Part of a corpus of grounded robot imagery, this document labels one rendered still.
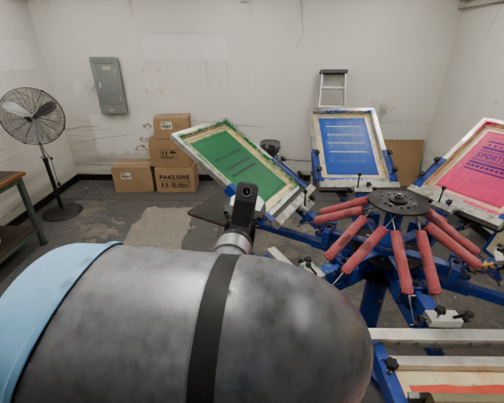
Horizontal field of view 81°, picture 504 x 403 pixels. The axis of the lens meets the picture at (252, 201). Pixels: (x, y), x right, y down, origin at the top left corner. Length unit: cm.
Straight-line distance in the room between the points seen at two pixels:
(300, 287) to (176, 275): 7
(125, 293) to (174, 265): 3
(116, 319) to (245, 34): 457
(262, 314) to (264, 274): 3
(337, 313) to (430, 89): 522
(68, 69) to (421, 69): 512
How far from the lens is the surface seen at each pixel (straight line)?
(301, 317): 17
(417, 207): 170
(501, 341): 156
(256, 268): 18
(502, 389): 151
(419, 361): 139
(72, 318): 19
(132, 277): 19
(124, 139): 528
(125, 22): 500
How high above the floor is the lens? 202
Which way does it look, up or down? 27 degrees down
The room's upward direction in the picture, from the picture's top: straight up
